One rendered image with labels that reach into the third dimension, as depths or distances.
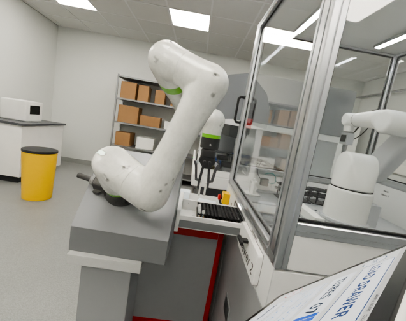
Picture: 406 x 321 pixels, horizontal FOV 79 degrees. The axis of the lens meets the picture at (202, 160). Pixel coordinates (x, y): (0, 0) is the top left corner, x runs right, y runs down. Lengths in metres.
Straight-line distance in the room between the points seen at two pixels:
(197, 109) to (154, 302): 1.25
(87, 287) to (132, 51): 5.12
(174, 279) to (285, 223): 0.99
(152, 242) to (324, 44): 0.85
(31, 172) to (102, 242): 2.73
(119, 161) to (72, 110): 5.27
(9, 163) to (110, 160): 3.74
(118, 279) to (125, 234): 0.20
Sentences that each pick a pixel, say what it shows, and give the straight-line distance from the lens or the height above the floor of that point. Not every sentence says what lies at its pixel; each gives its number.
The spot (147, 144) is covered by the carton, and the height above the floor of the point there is 0.72.
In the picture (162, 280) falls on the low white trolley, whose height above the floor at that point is 0.39.
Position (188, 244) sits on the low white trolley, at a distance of 1.48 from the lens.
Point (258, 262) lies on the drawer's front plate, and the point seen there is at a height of 0.91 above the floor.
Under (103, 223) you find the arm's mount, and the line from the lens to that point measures 1.05.
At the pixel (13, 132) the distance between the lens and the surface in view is 4.45.
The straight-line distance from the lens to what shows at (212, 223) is 1.17.
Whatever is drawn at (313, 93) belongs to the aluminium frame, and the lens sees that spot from 0.72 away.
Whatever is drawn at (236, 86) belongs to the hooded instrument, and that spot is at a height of 1.65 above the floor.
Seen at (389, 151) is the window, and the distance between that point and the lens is 0.86.
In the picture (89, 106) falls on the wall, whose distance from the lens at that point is 5.95.
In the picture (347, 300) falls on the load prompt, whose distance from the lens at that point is 0.36.
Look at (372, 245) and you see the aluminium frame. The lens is 0.90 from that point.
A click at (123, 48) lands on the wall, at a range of 5.87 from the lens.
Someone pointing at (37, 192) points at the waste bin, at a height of 0.12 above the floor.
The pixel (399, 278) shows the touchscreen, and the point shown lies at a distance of 0.36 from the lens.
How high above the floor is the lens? 1.32
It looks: 8 degrees down
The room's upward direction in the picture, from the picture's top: 10 degrees clockwise
